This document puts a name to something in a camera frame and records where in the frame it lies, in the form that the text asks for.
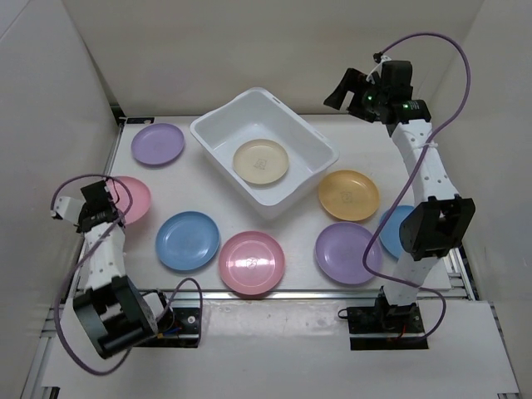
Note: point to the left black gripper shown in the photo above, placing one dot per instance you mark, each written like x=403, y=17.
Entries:
x=83, y=215

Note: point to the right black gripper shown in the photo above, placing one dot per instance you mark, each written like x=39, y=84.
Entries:
x=353, y=81

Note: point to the pink plate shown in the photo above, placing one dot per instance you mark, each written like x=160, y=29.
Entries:
x=140, y=193
x=251, y=263

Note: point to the blue plate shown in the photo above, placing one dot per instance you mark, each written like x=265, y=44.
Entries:
x=390, y=234
x=187, y=241

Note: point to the orange yellow plate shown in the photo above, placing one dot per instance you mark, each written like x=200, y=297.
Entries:
x=349, y=195

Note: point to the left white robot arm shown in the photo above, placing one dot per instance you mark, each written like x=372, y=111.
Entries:
x=111, y=310

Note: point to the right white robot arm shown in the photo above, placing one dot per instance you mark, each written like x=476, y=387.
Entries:
x=440, y=216

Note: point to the white plastic bin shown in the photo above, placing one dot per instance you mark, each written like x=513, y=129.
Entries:
x=257, y=114

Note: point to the purple plate back left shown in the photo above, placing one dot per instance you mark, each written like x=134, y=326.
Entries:
x=158, y=144

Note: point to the purple plate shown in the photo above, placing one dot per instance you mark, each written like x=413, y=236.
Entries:
x=158, y=144
x=338, y=251

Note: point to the white table board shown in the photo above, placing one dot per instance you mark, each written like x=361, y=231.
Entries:
x=192, y=183

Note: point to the purple plate front right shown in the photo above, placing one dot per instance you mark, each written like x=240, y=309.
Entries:
x=338, y=251

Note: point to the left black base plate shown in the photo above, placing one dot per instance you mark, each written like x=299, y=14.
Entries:
x=179, y=328

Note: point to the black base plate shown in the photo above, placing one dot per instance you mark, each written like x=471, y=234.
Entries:
x=179, y=328
x=367, y=333

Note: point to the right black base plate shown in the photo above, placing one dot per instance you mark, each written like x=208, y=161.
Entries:
x=367, y=333

